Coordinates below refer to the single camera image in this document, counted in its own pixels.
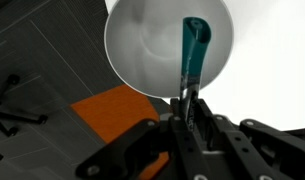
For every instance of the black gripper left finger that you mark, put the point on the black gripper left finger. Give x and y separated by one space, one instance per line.
190 163

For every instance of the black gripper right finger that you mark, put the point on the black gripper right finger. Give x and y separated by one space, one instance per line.
243 160

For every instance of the teal marker pen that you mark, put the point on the teal marker pen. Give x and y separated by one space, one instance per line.
196 37

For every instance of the grey bowl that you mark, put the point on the grey bowl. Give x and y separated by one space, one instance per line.
143 42

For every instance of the round white table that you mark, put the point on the round white table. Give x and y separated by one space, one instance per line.
264 77

